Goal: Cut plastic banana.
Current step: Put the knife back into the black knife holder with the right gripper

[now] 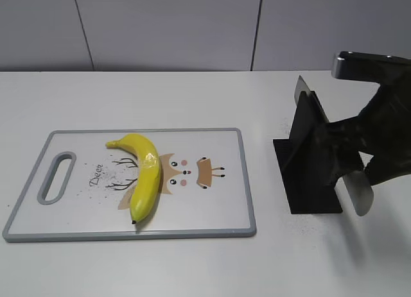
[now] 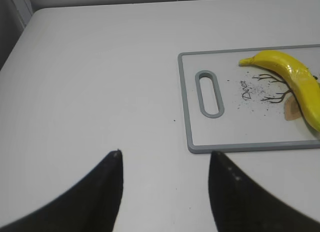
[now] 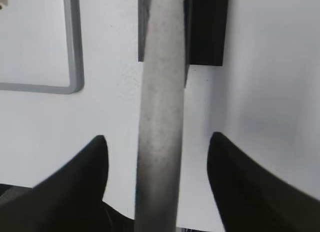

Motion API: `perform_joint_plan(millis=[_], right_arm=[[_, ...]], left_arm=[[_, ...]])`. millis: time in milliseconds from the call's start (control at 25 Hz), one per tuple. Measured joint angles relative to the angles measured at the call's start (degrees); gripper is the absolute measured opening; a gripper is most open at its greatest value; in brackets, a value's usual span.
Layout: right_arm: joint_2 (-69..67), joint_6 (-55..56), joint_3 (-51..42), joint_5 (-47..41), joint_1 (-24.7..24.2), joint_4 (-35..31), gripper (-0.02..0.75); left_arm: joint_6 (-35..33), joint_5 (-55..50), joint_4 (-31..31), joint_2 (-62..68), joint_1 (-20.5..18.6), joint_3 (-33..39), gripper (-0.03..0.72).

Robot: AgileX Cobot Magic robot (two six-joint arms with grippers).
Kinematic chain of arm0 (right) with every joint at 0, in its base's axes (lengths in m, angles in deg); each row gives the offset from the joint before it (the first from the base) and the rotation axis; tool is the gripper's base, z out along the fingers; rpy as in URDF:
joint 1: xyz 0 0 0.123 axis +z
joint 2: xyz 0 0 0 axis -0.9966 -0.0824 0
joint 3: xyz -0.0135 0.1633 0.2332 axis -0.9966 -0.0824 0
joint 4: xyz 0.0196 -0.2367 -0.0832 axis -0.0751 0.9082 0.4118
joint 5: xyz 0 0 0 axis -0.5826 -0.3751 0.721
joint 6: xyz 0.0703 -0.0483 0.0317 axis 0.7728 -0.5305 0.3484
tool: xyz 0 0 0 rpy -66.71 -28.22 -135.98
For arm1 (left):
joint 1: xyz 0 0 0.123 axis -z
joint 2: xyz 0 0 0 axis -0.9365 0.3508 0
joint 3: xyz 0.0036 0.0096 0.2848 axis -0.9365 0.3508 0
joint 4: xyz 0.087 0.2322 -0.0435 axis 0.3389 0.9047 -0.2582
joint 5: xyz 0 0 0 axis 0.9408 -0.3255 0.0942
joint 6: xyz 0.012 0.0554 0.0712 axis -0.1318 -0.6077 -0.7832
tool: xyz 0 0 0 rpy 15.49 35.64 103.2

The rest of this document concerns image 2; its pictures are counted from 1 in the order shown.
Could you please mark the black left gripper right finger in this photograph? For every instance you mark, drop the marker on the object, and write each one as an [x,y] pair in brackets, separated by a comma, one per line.
[240,204]

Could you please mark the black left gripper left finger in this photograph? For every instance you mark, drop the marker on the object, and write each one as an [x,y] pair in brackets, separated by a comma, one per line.
[90,205]

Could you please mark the yellow plastic banana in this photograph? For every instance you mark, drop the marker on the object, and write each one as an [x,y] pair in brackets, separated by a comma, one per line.
[298,77]

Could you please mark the white grey-rimmed cutting board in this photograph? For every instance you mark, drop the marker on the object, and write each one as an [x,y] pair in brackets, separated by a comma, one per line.
[230,108]

